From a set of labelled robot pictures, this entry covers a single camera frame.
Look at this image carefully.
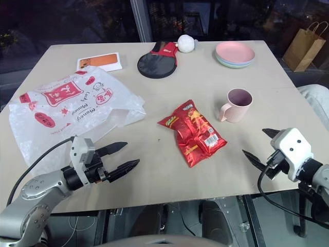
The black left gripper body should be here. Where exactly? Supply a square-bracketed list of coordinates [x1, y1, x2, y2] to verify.
[83, 150, 115, 185]

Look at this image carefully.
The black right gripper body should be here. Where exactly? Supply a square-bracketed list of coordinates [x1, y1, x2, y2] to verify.
[261, 148, 290, 181]

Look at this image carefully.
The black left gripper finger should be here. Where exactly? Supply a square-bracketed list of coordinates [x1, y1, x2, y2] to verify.
[98, 142, 129, 157]
[107, 158, 140, 182]

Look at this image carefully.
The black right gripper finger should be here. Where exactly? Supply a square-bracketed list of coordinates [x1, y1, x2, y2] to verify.
[262, 128, 280, 142]
[242, 150, 266, 172]

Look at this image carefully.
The pink plastic mug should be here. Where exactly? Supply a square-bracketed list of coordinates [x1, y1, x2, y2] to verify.
[218, 88, 253, 123]

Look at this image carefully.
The light grey padded object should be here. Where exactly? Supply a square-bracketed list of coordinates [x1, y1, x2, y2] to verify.
[297, 84, 329, 123]

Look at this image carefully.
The white red-printed plastic bag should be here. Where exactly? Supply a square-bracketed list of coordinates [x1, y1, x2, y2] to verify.
[8, 66, 147, 176]

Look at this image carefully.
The red snack packet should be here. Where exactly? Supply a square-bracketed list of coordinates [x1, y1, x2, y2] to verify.
[157, 99, 228, 169]

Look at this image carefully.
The dark rounded shape under table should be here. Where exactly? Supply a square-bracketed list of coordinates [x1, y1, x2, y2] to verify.
[199, 200, 239, 247]

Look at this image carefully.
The light green plastic plate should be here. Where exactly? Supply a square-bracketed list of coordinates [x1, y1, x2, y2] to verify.
[214, 58, 252, 70]

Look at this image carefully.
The white box with orange picture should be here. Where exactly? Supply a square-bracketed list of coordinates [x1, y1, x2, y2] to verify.
[76, 52, 123, 73]

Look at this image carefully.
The brown paper bag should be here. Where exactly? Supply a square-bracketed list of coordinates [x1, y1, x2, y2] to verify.
[282, 21, 329, 73]

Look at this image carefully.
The light blue plastic plate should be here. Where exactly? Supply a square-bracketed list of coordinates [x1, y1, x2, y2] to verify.
[212, 50, 254, 67]

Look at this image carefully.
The pink plastic plate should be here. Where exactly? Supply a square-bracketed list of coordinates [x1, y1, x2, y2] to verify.
[215, 42, 256, 64]

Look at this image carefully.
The black red paddle cover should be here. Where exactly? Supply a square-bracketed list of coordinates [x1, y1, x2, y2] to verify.
[137, 40, 179, 79]

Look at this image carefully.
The white fluffy ball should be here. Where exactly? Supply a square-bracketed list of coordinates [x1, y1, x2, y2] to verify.
[177, 35, 196, 54]

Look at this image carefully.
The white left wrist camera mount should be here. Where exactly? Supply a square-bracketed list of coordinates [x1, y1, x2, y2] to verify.
[69, 136, 96, 186]

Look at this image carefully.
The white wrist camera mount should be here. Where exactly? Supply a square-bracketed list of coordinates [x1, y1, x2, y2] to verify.
[69, 136, 96, 186]
[270, 127, 315, 183]

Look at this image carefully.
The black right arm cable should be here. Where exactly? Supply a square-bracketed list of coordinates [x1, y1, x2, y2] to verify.
[257, 151, 329, 222]

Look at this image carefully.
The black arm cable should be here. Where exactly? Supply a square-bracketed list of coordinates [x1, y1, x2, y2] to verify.
[257, 151, 329, 222]
[6, 136, 76, 206]

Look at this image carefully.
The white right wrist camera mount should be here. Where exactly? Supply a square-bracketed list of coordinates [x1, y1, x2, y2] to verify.
[270, 127, 315, 183]

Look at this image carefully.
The metal table frame leg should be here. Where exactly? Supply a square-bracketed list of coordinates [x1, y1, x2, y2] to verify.
[242, 194, 267, 247]

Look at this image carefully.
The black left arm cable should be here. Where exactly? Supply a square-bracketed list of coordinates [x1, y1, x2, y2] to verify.
[6, 136, 76, 206]

